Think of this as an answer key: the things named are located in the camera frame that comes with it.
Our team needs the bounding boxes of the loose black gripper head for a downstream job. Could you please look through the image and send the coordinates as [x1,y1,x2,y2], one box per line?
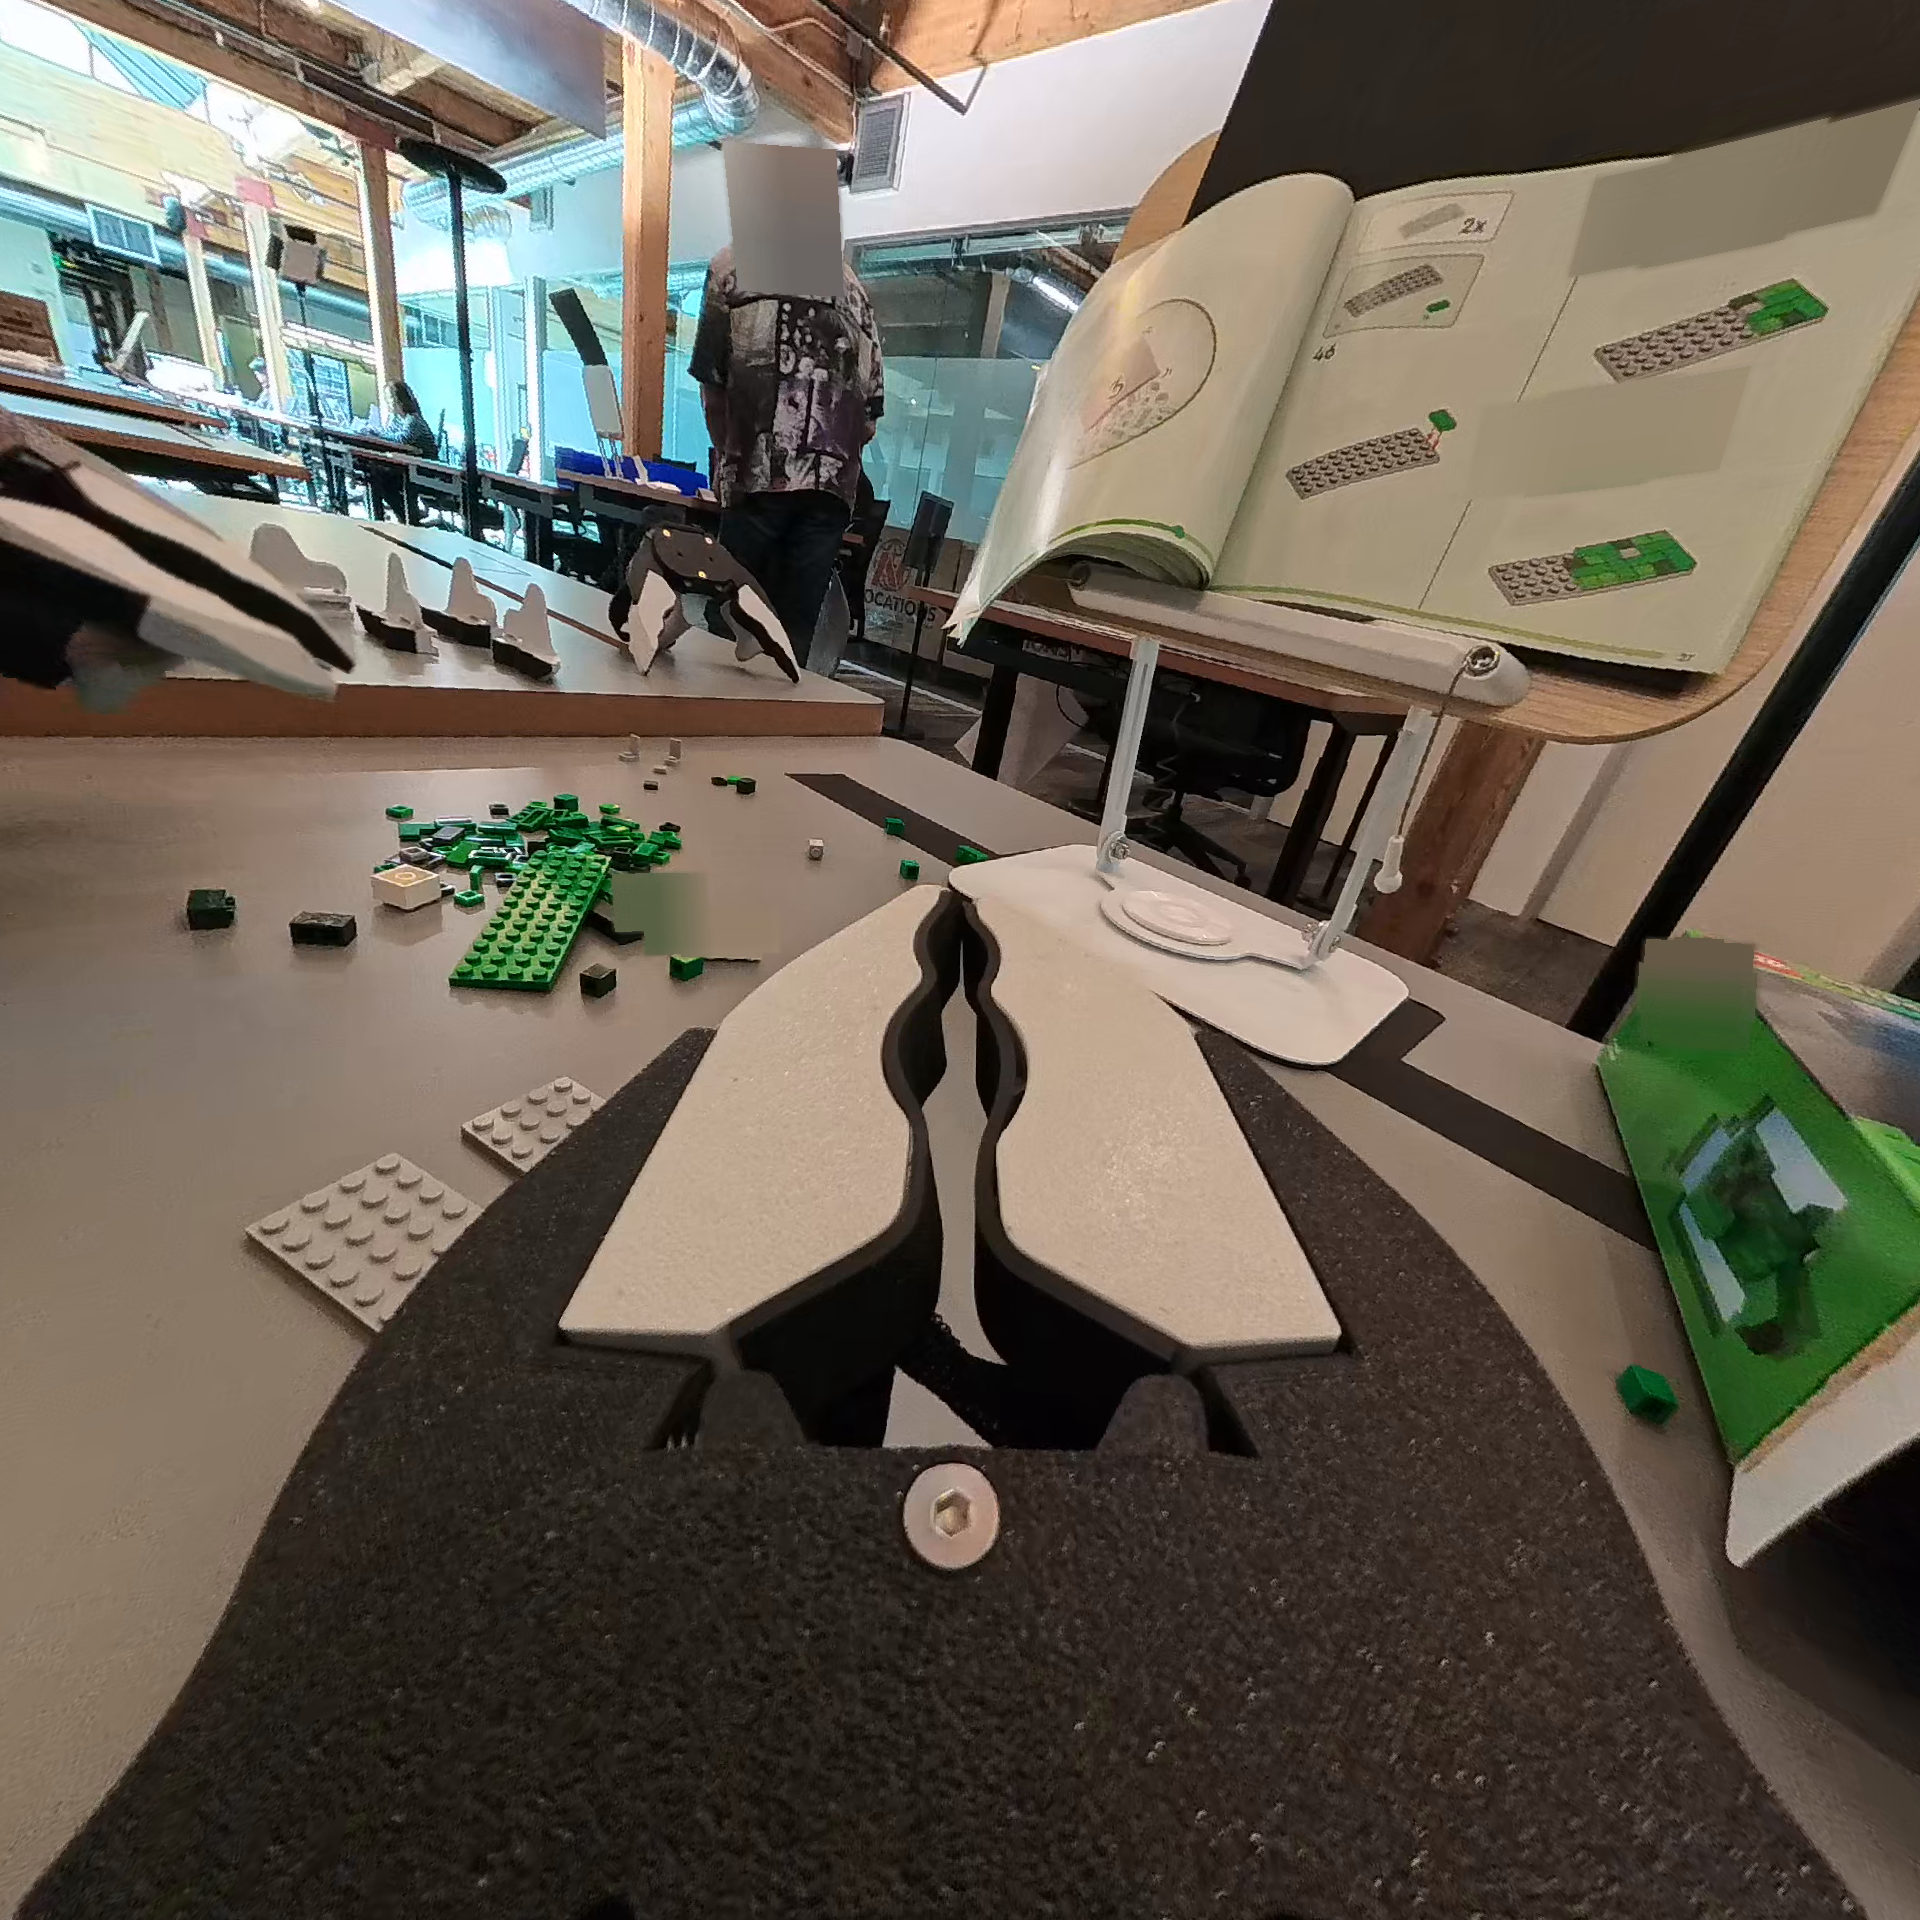
[606,508,802,684]

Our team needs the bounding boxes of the black pole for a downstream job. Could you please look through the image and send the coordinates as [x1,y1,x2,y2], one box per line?
[1565,449,1920,1038]

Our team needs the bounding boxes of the grey plate with green tiles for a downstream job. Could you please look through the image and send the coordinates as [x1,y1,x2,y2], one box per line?
[246,1152,486,1335]

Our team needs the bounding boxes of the black tape strip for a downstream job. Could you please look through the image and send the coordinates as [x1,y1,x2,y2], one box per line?
[782,772,1660,1251]

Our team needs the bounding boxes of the green printed box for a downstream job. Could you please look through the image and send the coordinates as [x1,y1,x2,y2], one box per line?
[1596,938,1920,1568]

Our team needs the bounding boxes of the pile of small green bricks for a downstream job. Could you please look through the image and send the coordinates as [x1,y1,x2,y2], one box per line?
[383,794,690,879]

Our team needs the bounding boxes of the black panel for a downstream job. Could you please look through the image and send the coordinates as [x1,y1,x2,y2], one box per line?
[1186,0,1920,219]

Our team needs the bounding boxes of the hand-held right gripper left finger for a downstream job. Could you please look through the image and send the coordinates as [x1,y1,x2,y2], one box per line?
[556,885,965,1449]

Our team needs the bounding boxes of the black floor stand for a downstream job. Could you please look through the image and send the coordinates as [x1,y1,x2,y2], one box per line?
[393,136,509,544]

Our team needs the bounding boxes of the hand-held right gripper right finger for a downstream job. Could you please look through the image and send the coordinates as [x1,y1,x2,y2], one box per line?
[956,895,1342,1449]

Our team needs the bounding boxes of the silver air duct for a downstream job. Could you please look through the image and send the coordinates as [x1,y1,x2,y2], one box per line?
[567,0,766,128]

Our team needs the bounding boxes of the large green studded plate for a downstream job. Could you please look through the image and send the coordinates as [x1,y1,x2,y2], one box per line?
[445,846,617,995]

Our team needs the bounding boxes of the grey plate with olive tile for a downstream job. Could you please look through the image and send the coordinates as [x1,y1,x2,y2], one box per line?
[459,1075,607,1178]

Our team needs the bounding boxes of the white book stand wooden board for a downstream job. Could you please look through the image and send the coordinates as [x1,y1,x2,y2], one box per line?
[947,125,1920,1072]

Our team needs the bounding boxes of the beige side table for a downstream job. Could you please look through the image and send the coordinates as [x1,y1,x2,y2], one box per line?
[0,481,886,741]

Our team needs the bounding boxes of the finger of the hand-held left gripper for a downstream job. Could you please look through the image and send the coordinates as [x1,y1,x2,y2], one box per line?
[0,462,356,712]
[0,411,92,506]

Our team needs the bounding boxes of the black office chair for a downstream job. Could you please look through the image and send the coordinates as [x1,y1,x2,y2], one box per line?
[1049,659,1323,885]

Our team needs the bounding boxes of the wooden pillar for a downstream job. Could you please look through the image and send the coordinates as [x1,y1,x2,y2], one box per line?
[620,36,677,461]

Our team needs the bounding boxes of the open brick instruction book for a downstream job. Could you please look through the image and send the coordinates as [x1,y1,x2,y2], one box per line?
[947,144,1920,676]

